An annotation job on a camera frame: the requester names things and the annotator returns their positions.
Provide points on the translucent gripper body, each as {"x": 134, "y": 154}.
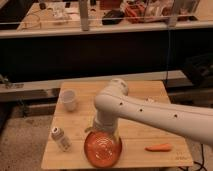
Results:
{"x": 102, "y": 146}

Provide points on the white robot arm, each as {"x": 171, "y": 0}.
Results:
{"x": 113, "y": 102}

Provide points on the orange round plate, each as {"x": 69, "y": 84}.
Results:
{"x": 102, "y": 163}

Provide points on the white spice bottle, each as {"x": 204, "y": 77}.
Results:
{"x": 58, "y": 135}

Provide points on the orange carrot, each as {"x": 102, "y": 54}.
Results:
{"x": 159, "y": 148}

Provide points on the white plastic cup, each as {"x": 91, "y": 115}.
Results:
{"x": 68, "y": 99}

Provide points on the black bag on bench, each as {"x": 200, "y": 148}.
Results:
{"x": 112, "y": 17}

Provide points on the orange tool on bench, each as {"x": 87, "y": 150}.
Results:
{"x": 134, "y": 13}

